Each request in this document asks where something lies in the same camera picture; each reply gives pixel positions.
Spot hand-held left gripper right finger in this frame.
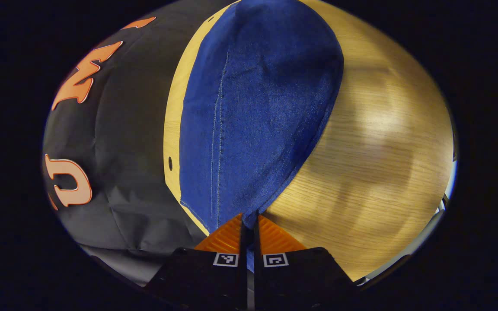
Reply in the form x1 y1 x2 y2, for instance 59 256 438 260
253 212 358 311

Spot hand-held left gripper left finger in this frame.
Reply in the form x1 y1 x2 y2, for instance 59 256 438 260
144 212 249 311

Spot blue denim jeans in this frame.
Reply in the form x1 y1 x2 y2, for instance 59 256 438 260
179 0 345 273

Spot black backdrop cloth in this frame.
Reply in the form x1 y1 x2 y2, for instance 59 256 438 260
41 0 241 288

